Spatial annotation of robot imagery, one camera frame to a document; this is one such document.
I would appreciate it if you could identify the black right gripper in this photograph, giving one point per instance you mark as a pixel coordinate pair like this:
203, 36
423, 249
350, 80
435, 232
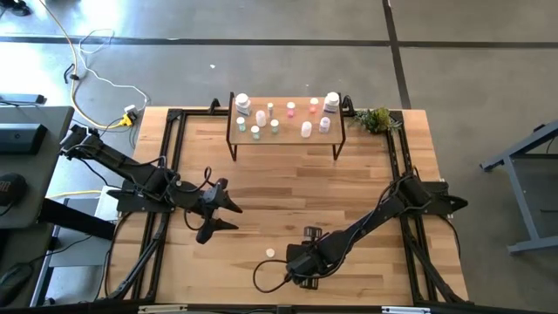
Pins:
305, 261

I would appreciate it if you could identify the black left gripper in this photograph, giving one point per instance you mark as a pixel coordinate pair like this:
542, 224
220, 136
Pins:
209, 205

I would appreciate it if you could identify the teal transparent pill vial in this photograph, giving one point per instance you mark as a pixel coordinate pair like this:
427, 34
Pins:
255, 132
241, 124

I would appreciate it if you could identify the plain white plastic bottle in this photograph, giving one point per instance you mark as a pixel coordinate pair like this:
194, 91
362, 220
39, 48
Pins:
260, 118

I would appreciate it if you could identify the white bottle blue label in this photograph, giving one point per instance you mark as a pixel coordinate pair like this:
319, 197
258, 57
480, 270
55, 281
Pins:
242, 104

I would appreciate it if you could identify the large white supplement bottle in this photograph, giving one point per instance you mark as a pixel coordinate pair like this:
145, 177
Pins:
306, 129

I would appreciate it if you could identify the white bottle lavender label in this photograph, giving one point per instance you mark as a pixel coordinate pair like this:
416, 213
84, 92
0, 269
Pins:
324, 124

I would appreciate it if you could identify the pink transparent pill vial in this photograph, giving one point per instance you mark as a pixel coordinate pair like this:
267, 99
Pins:
314, 104

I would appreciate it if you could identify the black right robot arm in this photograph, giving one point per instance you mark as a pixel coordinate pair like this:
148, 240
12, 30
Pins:
370, 218

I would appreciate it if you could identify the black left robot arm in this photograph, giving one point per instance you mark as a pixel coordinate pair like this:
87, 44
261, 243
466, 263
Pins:
131, 168

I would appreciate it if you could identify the wooden shelf black metal legs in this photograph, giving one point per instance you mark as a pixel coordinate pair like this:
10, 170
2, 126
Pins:
287, 131

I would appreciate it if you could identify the white small cap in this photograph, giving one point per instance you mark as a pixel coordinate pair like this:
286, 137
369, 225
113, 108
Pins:
270, 253

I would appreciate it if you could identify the green transparent pill vial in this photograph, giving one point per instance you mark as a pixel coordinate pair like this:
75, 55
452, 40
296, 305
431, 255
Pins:
274, 125

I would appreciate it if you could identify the white panel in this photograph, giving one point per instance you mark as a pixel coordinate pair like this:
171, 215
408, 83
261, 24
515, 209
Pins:
104, 209

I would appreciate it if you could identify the yellow power plug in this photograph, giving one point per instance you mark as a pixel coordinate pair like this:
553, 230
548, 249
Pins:
125, 120

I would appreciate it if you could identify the white power adapter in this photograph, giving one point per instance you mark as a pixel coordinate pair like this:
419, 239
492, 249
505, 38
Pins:
131, 109

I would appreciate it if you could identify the white bottle dark label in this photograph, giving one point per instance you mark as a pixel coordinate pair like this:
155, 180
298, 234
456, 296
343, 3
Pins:
331, 102

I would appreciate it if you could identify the small green potted plant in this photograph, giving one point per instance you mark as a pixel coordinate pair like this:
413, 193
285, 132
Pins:
375, 120

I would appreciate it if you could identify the black desk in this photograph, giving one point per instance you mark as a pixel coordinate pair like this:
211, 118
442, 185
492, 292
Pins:
48, 174

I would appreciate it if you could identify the black round cap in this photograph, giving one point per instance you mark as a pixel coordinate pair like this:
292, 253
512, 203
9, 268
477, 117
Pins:
11, 189

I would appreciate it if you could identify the black box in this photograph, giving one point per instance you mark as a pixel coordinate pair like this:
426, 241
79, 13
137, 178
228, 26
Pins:
22, 138

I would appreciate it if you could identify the black computer mouse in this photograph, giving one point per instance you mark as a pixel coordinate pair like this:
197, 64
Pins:
13, 283

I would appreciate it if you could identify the black flat device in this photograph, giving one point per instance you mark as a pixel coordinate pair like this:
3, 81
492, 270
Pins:
22, 99

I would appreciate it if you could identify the black object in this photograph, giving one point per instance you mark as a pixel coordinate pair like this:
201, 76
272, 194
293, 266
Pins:
17, 8

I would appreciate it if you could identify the silver bracket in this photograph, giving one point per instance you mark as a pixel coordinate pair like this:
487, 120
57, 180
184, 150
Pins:
161, 309
405, 310

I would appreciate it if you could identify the grey metal table frame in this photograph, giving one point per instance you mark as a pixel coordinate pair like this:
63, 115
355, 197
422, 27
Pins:
525, 192

